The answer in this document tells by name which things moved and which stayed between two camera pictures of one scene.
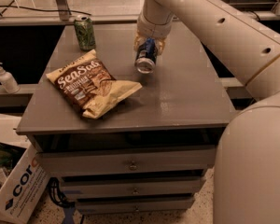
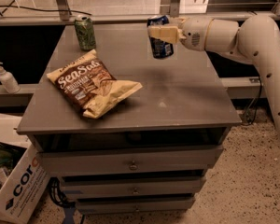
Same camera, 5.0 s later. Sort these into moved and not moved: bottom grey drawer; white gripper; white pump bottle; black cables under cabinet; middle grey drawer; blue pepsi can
Moved: blue pepsi can; white gripper
Not moved: middle grey drawer; bottom grey drawer; white pump bottle; black cables under cabinet
